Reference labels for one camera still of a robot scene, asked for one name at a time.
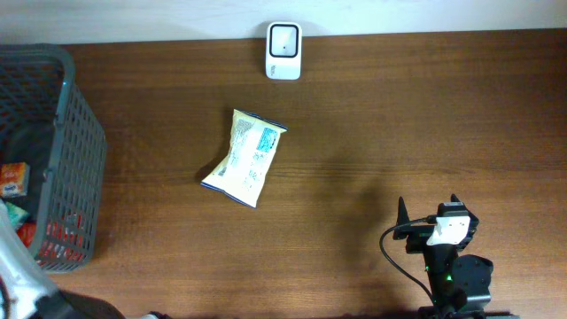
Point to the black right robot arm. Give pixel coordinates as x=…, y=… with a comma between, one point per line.
x=459, y=285

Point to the orange tissue pack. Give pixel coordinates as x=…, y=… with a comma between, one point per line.
x=14, y=179

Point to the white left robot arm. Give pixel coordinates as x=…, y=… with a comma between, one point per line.
x=27, y=292

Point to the white barcode scanner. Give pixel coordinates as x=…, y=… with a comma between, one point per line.
x=283, y=51

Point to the cream snack bag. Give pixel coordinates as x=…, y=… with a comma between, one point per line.
x=252, y=147

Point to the green tissue pack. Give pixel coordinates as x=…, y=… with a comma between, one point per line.
x=16, y=215

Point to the red snack packet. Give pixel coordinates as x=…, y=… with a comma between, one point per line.
x=26, y=233

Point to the grey plastic mesh basket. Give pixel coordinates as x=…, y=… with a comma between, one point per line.
x=47, y=123

